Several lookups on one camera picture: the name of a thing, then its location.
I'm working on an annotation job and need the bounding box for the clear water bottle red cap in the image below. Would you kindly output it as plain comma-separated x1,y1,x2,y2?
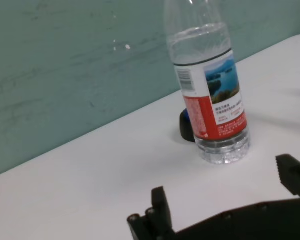
163,0,251,165

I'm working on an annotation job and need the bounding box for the blue push button black base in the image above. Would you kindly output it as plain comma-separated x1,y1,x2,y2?
178,109,196,144

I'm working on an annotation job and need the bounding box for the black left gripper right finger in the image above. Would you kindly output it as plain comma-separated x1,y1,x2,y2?
275,153,300,201

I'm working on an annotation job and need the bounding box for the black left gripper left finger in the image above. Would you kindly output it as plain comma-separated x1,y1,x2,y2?
126,186,177,240

